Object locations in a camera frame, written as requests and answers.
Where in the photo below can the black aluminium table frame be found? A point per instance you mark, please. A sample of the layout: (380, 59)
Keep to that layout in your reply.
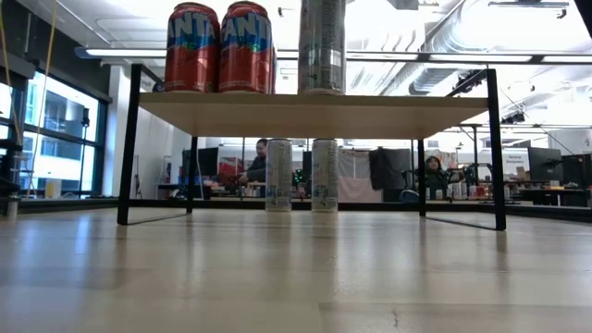
(379, 206)

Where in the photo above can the white Celsius drink can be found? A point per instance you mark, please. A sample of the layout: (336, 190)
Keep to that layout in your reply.
(321, 46)
(278, 176)
(324, 176)

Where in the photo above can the small grey cylinder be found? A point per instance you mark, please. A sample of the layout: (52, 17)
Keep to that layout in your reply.
(12, 208)

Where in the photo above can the cream bin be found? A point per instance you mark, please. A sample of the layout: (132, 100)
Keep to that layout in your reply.
(53, 189)

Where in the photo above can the wooden shelf with black frame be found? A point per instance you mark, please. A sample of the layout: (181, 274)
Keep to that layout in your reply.
(305, 115)

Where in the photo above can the Fanta soda can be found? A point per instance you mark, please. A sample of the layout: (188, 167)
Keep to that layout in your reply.
(245, 55)
(192, 55)

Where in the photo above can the black computer monitor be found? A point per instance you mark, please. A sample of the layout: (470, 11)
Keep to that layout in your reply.
(545, 164)
(203, 162)
(578, 171)

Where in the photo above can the person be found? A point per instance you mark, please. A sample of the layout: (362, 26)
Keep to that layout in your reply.
(258, 168)
(435, 178)

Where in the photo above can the linear ceiling light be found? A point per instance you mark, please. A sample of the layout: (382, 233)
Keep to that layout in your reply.
(125, 53)

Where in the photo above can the white hanging sheet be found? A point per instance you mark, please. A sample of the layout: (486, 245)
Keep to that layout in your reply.
(358, 185)

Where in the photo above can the black hanging cloth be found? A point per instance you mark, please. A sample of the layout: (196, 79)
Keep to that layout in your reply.
(388, 168)

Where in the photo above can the dark background desk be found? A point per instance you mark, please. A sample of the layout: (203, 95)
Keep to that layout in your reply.
(555, 196)

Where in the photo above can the black tripod stand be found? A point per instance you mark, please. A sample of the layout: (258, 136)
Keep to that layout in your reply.
(85, 121)

